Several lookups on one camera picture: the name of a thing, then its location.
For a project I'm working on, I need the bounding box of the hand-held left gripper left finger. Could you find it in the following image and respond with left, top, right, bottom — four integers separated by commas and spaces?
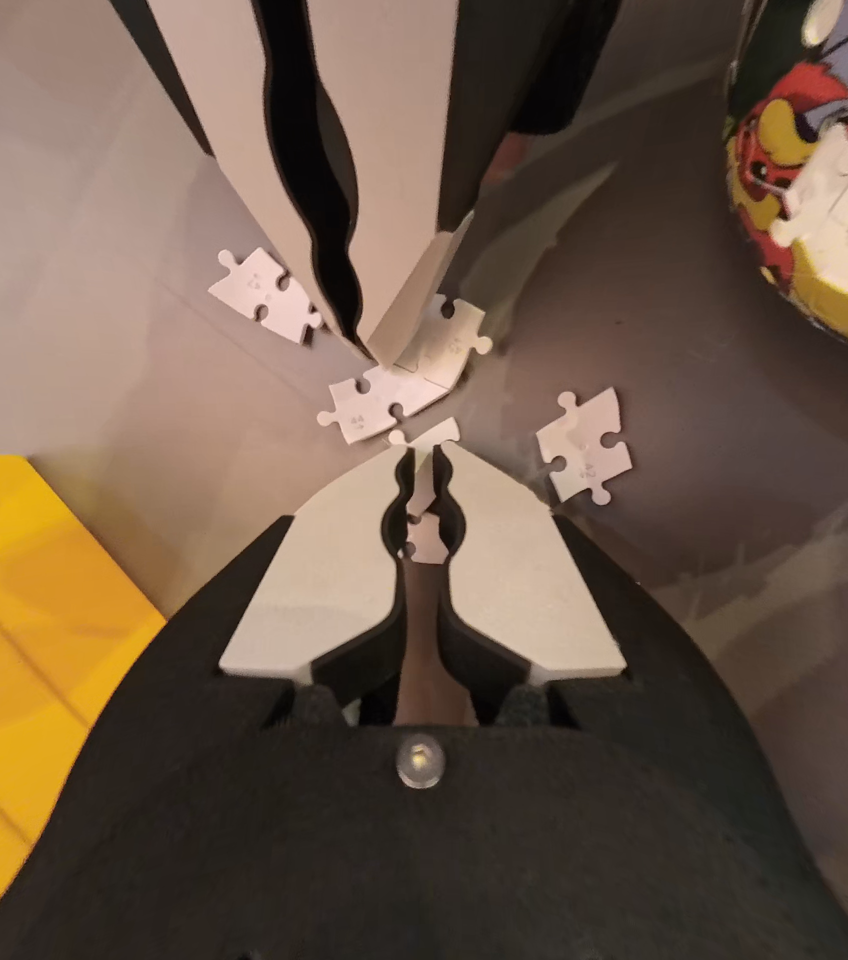
219, 447, 416, 706

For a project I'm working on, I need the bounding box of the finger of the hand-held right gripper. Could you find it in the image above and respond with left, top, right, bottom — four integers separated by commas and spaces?
146, 0, 374, 363
322, 0, 474, 369

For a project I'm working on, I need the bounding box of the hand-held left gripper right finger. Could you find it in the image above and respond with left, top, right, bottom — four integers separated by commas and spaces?
433, 441, 628, 725

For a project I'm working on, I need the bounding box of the colourful puzzle ball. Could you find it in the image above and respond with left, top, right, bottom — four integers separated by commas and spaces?
724, 0, 848, 361

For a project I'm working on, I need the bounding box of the yellow box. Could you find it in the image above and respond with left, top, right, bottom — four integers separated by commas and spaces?
0, 450, 169, 960

